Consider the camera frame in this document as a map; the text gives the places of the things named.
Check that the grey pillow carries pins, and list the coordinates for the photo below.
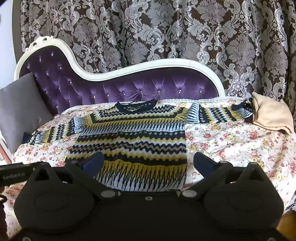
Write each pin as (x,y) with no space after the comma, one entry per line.
(20,109)

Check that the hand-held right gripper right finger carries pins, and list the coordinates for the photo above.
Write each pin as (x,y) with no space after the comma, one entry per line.
(203,163)

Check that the patterned yellow navy knit sweater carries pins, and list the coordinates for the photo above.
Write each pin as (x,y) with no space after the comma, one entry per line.
(138,139)

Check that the beige cloth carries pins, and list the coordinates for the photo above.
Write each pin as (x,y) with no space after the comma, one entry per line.
(270,113)

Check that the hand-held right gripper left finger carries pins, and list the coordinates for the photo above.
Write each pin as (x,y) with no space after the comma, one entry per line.
(93,162)

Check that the floral bedspread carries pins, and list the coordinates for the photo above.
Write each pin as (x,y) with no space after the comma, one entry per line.
(231,143)

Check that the brown wooden furniture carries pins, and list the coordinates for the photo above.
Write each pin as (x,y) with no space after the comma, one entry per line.
(4,150)

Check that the purple tufted sofa white frame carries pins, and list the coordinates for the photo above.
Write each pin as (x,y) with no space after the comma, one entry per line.
(138,88)

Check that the brown silver damask curtain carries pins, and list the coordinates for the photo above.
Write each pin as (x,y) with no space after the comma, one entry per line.
(161,30)

